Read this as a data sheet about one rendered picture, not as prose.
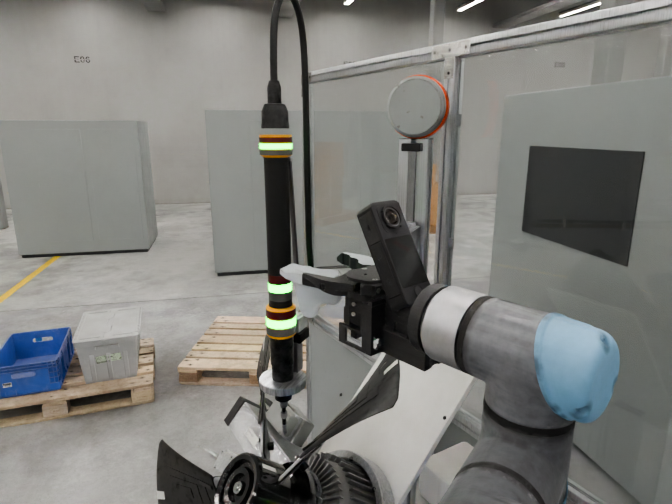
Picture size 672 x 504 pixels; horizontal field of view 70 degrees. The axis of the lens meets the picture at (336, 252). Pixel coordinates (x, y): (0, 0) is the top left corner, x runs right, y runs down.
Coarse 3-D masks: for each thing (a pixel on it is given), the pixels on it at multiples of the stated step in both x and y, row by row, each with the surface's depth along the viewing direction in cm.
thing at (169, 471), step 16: (160, 448) 109; (160, 464) 108; (176, 464) 103; (192, 464) 98; (160, 480) 107; (176, 480) 102; (192, 480) 98; (208, 480) 95; (176, 496) 103; (192, 496) 99; (208, 496) 96
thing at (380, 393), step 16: (384, 368) 84; (368, 384) 84; (384, 384) 78; (352, 400) 84; (368, 400) 77; (384, 400) 73; (336, 416) 84; (352, 416) 77; (368, 416) 73; (336, 432) 76; (304, 448) 83
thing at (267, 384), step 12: (300, 312) 75; (300, 324) 73; (300, 336) 72; (300, 348) 74; (300, 360) 74; (264, 372) 74; (300, 372) 74; (264, 384) 71; (276, 384) 71; (288, 384) 71; (300, 384) 71
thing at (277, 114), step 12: (276, 84) 62; (276, 96) 62; (264, 108) 62; (276, 108) 62; (264, 120) 62; (276, 120) 62; (288, 120) 64; (276, 348) 70; (288, 348) 70; (276, 360) 70; (288, 360) 70; (276, 372) 71; (288, 372) 71; (276, 396) 73; (288, 396) 73
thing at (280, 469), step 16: (240, 464) 88; (256, 464) 83; (272, 464) 86; (288, 464) 94; (224, 480) 87; (240, 480) 85; (256, 480) 81; (272, 480) 83; (288, 480) 86; (304, 480) 89; (224, 496) 85; (240, 496) 83; (256, 496) 80; (272, 496) 82; (288, 496) 84; (304, 496) 87
